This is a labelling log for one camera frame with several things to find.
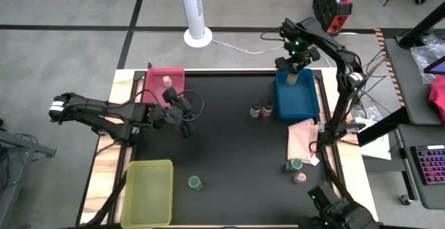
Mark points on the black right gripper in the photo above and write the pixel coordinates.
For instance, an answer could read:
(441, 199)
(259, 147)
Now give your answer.
(299, 55)

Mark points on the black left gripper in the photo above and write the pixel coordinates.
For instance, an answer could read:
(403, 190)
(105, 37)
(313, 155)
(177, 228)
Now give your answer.
(179, 114)

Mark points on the black-lid jar red spice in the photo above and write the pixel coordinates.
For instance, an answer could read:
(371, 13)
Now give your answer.
(267, 110)

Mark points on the pink-lid spice jar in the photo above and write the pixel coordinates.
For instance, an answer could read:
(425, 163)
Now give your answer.
(299, 177)
(167, 81)

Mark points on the green-lid spice jar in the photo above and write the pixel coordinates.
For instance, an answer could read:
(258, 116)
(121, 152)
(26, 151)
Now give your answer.
(295, 164)
(194, 182)

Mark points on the black-lid jar pale yellow spice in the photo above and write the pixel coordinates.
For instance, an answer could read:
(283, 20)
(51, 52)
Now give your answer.
(255, 110)

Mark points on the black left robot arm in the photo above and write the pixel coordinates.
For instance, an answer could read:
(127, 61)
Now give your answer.
(104, 112)

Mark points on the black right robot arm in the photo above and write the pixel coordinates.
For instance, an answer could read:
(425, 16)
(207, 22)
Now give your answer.
(342, 58)

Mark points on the blue plastic bin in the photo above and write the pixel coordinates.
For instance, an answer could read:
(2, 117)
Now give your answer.
(299, 100)

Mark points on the black table mat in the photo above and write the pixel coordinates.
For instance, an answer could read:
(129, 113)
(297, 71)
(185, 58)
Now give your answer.
(226, 170)

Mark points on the red plastic bin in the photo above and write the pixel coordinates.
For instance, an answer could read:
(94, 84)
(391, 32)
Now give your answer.
(156, 83)

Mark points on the pink cloth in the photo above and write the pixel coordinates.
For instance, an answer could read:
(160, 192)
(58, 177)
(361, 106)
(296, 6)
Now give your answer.
(299, 138)

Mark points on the red and black power station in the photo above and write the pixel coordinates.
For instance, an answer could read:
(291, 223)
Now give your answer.
(330, 9)

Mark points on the yellow-green plastic bin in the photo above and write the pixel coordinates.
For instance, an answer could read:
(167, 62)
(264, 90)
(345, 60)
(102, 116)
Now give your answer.
(147, 194)

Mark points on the striped hazard tape strip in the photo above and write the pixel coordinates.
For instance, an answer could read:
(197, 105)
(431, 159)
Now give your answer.
(389, 67)

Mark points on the grey side desk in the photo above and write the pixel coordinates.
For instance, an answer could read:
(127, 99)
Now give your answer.
(406, 83)

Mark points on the white paper sheet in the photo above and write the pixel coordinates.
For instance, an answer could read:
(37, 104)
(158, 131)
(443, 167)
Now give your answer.
(377, 150)

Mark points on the white tower fan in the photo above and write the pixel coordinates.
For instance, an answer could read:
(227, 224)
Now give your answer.
(193, 6)

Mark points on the clear plastic bag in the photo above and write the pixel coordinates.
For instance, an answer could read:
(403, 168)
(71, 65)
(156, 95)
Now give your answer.
(422, 56)

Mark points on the black desk pole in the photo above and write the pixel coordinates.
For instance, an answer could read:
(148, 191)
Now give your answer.
(420, 27)

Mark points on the dark tablet screen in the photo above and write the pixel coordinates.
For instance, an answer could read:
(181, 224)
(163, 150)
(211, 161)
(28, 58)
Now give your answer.
(438, 67)

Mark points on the red fabric item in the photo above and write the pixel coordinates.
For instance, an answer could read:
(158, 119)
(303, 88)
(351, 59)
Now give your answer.
(438, 96)

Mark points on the black device with green lights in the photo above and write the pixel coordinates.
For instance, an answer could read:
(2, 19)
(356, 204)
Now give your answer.
(340, 211)

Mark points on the backlit black keyboard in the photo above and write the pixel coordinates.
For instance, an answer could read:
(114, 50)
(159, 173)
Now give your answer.
(431, 166)

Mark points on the desk caster wheel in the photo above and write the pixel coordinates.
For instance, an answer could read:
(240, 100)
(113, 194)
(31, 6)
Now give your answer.
(405, 198)

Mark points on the grey metal stand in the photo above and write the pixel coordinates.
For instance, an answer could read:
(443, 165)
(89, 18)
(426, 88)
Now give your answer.
(21, 145)

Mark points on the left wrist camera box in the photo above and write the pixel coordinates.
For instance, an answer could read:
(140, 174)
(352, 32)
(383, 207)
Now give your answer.
(170, 95)

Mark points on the black aluminium table frame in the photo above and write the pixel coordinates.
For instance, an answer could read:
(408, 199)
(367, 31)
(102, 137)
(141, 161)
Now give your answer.
(229, 71)

